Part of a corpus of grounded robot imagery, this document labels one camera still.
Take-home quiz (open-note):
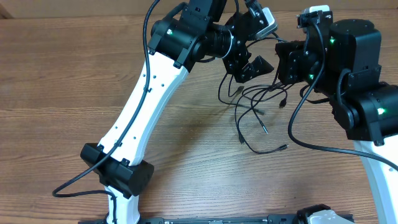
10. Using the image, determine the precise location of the black USB-A cable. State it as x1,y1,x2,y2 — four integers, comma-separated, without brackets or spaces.
217,73,266,116

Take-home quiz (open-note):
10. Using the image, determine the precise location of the black short cable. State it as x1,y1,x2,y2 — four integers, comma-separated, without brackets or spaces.
233,93,290,155

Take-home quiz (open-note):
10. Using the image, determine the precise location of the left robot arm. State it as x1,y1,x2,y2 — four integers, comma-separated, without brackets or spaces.
80,1,277,223

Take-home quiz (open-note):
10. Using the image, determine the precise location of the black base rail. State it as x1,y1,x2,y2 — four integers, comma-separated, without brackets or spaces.
77,203,355,224

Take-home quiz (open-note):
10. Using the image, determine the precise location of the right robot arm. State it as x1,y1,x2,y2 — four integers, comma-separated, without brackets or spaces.
275,9,397,223

